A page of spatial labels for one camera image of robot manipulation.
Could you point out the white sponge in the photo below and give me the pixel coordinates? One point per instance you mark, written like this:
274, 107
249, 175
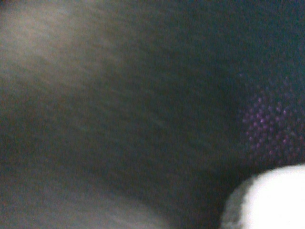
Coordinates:
271, 200

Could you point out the black frying pan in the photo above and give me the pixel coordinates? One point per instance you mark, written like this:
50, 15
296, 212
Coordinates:
125, 114

